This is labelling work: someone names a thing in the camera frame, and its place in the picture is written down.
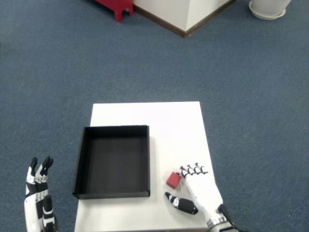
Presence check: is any brown wall baseboard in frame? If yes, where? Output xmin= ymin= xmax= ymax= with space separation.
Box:
xmin=132 ymin=0 xmax=237 ymax=39

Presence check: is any small red cube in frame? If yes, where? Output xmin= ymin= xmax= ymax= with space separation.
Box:
xmin=166 ymin=171 xmax=182 ymax=189

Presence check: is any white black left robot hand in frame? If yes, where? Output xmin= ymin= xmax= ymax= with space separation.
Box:
xmin=23 ymin=156 xmax=58 ymax=232

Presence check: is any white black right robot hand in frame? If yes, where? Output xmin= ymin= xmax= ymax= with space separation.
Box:
xmin=165 ymin=163 xmax=227 ymax=224

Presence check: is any white plant pot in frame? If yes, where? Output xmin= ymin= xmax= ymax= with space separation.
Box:
xmin=251 ymin=0 xmax=292 ymax=15

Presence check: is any white pot saucer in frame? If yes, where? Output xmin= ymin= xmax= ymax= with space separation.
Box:
xmin=249 ymin=0 xmax=286 ymax=21

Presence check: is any red plastic stool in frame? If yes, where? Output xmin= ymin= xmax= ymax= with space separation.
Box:
xmin=94 ymin=0 xmax=134 ymax=23

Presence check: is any black open shallow box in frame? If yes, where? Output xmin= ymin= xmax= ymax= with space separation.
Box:
xmin=72 ymin=125 xmax=151 ymax=200

